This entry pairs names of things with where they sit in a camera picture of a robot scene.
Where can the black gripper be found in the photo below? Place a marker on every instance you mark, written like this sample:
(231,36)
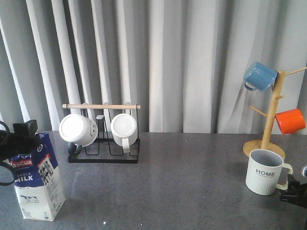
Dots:
(13,144)
(296,193)

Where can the white HOME mug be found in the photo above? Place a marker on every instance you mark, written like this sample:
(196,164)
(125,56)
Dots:
(264,170)

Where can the blue white milk carton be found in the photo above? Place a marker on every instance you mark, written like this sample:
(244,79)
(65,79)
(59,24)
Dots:
(38,186)

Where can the wooden mug tree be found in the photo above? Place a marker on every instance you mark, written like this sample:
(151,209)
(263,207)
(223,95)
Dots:
(265,143)

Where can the white smiley face mug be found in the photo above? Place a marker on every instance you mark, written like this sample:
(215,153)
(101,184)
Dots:
(79,131)

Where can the orange enamel mug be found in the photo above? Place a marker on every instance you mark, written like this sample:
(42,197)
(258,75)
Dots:
(290,121)

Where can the white ribbed mug on rack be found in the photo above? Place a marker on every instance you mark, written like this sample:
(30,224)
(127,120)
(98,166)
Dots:
(124,131)

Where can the blue enamel mug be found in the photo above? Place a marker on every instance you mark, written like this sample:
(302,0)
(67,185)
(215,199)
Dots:
(259,77)

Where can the grey pleated curtain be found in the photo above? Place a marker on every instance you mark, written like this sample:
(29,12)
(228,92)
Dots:
(183,61)

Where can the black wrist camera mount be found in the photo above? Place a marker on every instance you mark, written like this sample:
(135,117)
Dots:
(28,128)

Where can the black wire mug rack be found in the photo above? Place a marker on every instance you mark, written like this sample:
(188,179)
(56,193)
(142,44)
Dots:
(104,149)

